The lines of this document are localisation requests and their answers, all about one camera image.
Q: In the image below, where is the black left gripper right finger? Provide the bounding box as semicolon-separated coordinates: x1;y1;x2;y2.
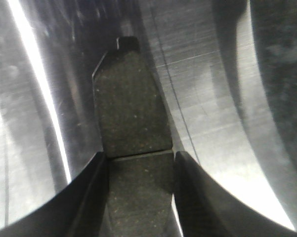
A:
174;151;297;237

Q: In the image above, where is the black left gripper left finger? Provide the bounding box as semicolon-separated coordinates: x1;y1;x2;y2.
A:
0;152;108;237

